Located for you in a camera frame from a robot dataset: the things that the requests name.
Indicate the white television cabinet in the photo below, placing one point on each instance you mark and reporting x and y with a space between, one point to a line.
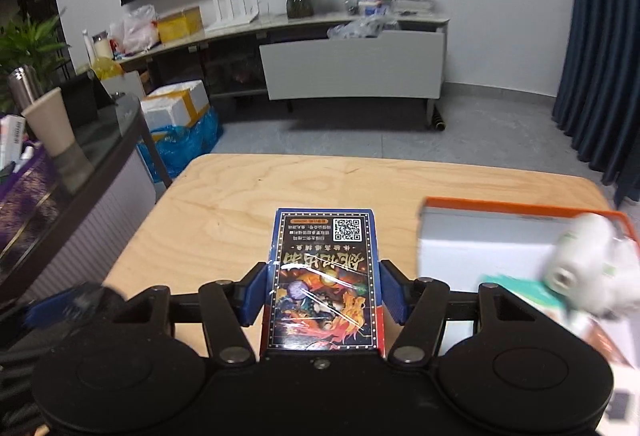
350 64

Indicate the blue curtain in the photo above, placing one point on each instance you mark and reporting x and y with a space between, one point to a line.
600 56

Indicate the illustrated playing card box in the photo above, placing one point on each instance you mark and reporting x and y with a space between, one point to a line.
325 276

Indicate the white router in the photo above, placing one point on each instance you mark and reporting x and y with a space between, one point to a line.
235 11

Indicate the glass-top side table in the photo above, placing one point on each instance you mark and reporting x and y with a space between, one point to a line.
95 196

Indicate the leafy green houseplant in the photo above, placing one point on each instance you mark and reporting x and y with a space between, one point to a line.
27 41

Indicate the orange cardboard box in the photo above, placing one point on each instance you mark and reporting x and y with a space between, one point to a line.
475 246

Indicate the green white bandage box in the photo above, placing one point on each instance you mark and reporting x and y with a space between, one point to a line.
515 288

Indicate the purple tissue box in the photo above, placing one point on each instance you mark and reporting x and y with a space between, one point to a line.
25 206

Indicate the beige paper cup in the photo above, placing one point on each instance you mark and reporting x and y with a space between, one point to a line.
52 126

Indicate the white plastic bag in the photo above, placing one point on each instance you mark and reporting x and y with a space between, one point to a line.
135 29

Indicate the black tablet stand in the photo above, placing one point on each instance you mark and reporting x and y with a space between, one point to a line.
85 99

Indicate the yellow plastic bag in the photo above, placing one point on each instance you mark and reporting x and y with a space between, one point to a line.
107 67

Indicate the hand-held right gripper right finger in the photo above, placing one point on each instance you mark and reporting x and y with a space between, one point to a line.
395 292

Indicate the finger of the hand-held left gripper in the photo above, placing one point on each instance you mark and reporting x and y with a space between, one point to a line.
65 306

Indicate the clear plastic bag of parts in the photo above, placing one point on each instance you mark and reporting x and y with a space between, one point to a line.
360 27

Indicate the clear plastic organizer box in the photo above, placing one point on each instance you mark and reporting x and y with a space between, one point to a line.
395 6

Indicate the steel tumbler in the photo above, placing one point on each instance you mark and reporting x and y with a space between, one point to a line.
25 89

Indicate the blue plastic bag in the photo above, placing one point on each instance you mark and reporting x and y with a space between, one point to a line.
185 149

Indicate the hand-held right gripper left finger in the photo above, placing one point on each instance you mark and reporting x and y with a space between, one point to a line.
252 296

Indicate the white medicine box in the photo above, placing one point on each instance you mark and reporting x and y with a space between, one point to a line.
11 141

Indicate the white foam box yellow tape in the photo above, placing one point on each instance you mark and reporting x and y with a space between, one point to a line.
175 106

